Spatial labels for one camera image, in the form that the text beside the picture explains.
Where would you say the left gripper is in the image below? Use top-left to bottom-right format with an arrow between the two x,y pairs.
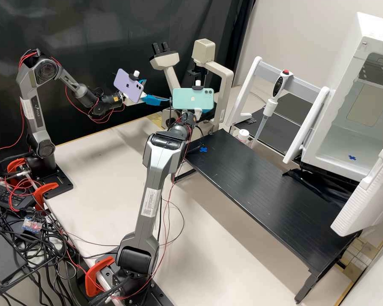
127,79 -> 173,107

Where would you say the cream microscope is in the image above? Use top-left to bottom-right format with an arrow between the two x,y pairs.
149,38 -> 235,136

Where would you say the white-capped bottle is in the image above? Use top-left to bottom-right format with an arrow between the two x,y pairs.
237,128 -> 252,145

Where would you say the pipette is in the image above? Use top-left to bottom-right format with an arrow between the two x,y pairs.
250,68 -> 294,149

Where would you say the short black platform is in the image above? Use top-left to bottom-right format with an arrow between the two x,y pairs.
257,91 -> 314,157

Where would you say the red clamp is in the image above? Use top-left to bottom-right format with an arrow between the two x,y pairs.
84,256 -> 116,298
33,182 -> 60,212
6,158 -> 30,189

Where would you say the white pipette stand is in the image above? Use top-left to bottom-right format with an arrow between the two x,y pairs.
225,56 -> 331,165

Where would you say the long black platform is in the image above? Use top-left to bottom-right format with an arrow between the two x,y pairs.
184,128 -> 362,304

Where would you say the black power adapter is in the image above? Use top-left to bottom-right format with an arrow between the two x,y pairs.
0,182 -> 36,212

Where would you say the white incubator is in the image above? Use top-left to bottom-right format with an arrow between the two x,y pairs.
301,11 -> 383,183

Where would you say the black flat box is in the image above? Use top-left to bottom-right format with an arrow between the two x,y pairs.
0,233 -> 29,285

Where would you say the incubator door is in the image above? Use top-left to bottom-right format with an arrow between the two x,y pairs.
330,130 -> 383,238

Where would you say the left wrist camera phone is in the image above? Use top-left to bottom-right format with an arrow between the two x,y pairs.
113,68 -> 147,104

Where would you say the wrist camera phone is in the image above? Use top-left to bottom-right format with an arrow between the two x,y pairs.
113,68 -> 147,104
169,80 -> 216,115

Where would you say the right wrist camera phone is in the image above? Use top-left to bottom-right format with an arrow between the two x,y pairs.
169,80 -> 216,115

